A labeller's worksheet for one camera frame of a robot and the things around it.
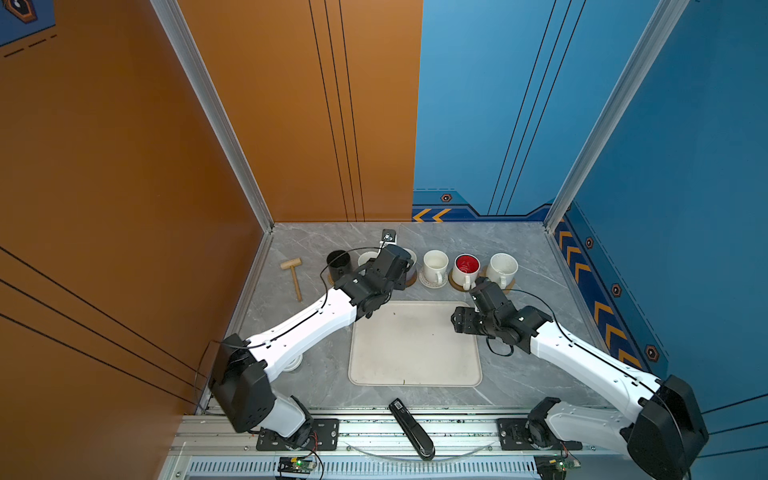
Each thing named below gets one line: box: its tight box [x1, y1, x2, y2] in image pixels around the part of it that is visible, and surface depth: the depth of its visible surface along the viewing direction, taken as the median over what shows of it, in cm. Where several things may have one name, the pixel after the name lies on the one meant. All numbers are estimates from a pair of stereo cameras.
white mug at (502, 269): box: [486, 252, 519, 289], surface depth 99 cm
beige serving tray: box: [348, 300, 482, 387], surface depth 87 cm
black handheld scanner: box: [388, 398, 436, 461], surface depth 75 cm
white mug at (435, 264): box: [423, 249, 449, 285], surface depth 98 cm
